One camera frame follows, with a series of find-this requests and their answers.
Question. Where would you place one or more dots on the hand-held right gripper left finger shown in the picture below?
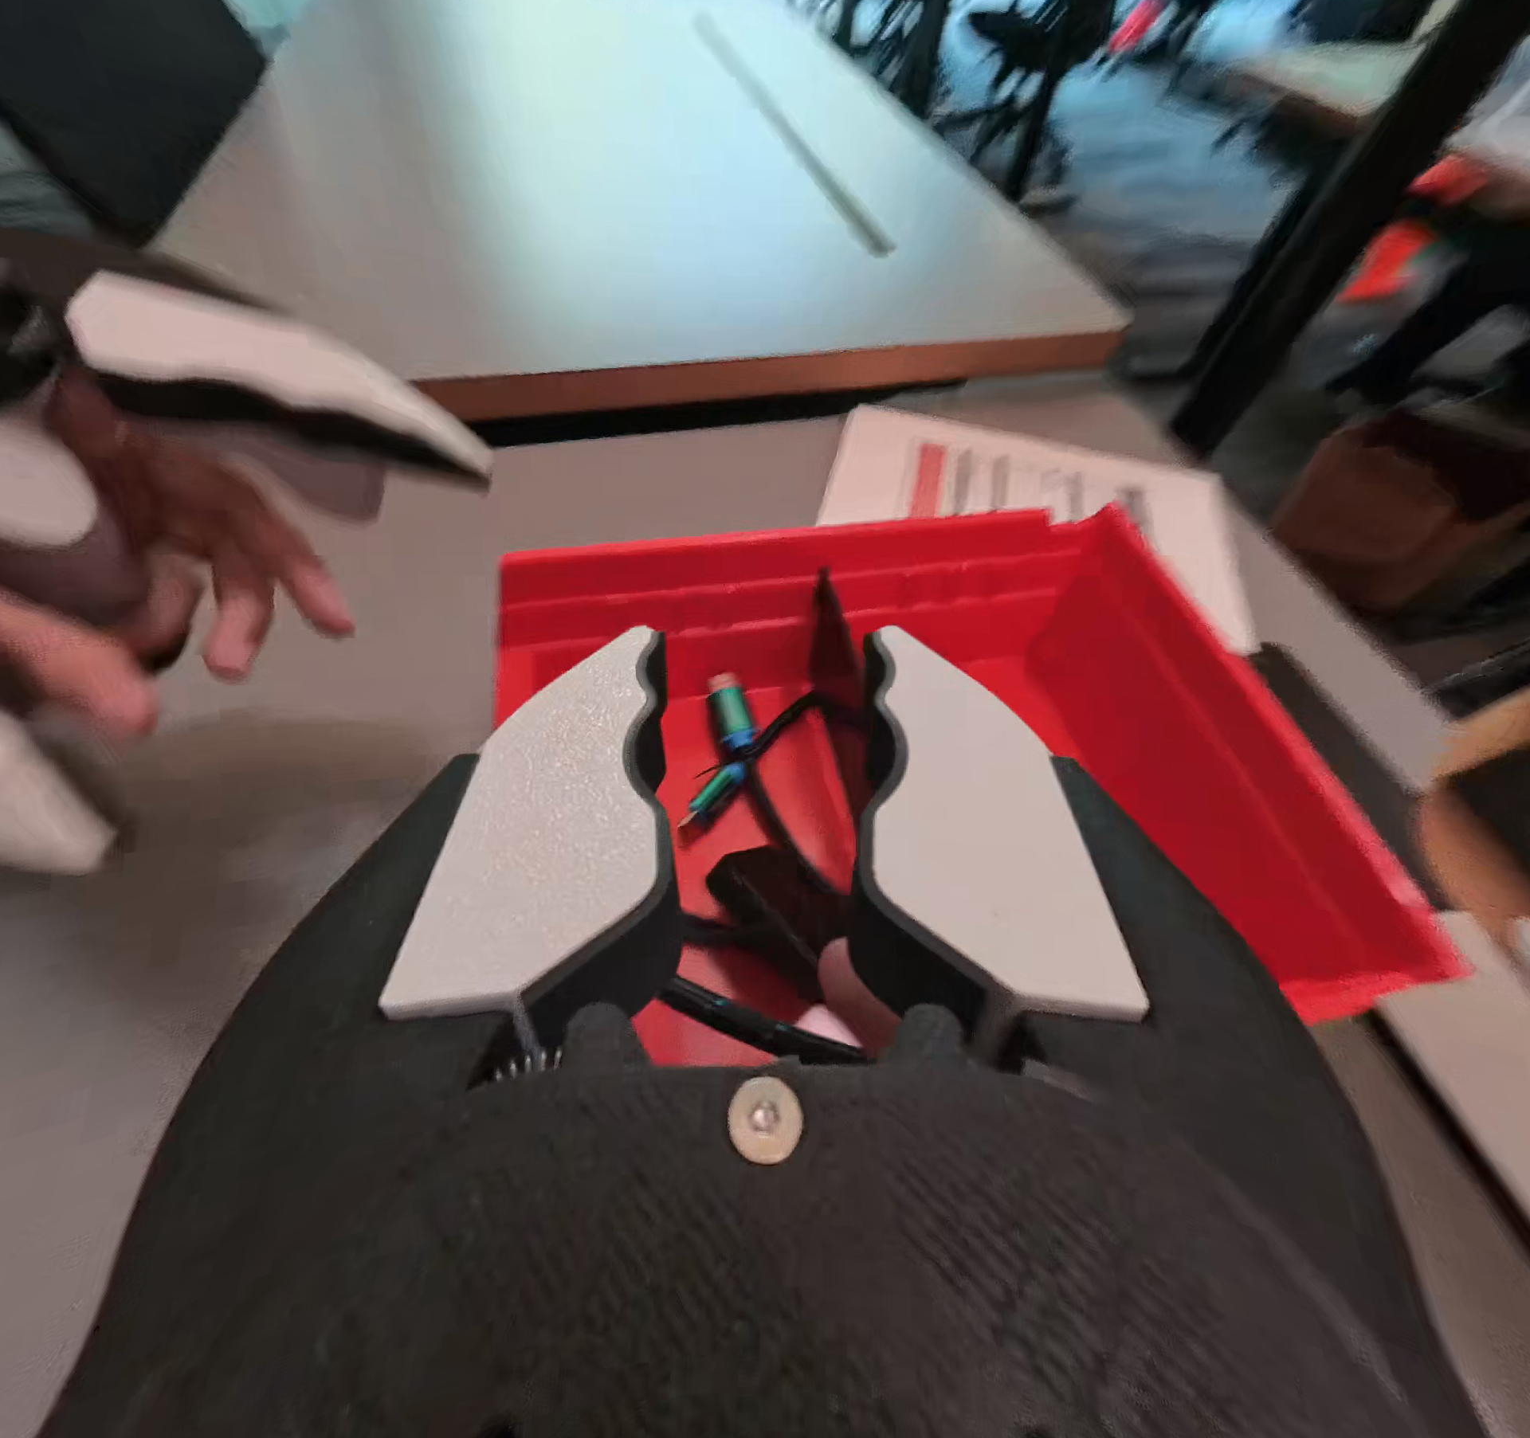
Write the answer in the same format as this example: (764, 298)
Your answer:
(538, 852)

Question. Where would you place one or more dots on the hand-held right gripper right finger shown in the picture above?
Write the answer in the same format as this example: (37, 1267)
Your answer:
(1004, 852)

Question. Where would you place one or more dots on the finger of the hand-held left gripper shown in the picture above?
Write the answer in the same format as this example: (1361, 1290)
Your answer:
(239, 363)
(49, 804)

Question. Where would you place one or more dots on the red plastic bin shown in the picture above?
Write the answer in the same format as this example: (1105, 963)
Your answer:
(1196, 745)

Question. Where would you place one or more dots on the person's left hand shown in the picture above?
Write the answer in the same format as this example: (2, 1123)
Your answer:
(180, 506)

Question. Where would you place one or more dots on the black office chair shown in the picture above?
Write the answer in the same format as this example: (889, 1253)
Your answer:
(108, 64)

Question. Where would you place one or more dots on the white printed paper sheet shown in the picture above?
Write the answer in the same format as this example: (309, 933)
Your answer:
(1029, 471)

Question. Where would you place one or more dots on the black panel with wooden rim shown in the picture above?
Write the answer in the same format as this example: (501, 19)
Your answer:
(1440, 829)

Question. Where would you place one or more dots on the black metal pole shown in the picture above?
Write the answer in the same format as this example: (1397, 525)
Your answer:
(1352, 195)

